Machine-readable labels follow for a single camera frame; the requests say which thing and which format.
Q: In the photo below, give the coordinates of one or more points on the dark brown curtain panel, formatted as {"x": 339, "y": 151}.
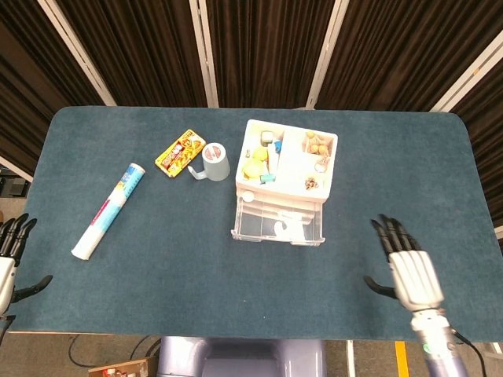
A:
{"x": 401, "y": 51}
{"x": 267, "y": 51}
{"x": 31, "y": 78}
{"x": 137, "y": 51}

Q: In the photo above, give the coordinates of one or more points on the small blue bottle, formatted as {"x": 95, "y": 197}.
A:
{"x": 278, "y": 147}

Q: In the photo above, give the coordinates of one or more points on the cardboard box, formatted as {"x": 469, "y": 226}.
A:
{"x": 118, "y": 369}

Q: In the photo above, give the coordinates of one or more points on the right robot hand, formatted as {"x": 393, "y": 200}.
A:
{"x": 416, "y": 279}

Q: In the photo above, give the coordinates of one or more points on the blue white wrapped roll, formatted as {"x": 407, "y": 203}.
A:
{"x": 110, "y": 210}

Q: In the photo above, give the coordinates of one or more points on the white drawer organizer box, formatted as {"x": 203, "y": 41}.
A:
{"x": 298, "y": 173}

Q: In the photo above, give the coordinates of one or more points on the grey white small box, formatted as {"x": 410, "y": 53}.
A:
{"x": 267, "y": 138}

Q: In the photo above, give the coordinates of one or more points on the yellow snack package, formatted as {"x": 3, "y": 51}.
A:
{"x": 181, "y": 153}

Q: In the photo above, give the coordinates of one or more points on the pile of small metal clips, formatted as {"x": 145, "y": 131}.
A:
{"x": 312, "y": 182}

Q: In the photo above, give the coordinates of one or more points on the purple robot torso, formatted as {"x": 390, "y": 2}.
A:
{"x": 236, "y": 357}

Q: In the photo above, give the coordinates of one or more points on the teal eraser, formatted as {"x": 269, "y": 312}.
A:
{"x": 268, "y": 179}

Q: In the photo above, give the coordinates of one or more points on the yellow rubber duck toy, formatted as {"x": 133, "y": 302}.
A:
{"x": 255, "y": 163}

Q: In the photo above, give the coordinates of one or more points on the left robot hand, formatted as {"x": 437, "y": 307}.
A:
{"x": 6, "y": 275}

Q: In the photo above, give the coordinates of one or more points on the blue table cloth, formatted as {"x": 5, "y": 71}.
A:
{"x": 196, "y": 282}

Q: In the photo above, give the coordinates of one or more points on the white partition post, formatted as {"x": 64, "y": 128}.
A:
{"x": 15, "y": 168}
{"x": 467, "y": 74}
{"x": 78, "y": 55}
{"x": 326, "y": 55}
{"x": 204, "y": 55}

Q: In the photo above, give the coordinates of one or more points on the light blue plastic cup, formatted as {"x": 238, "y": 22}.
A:
{"x": 216, "y": 167}

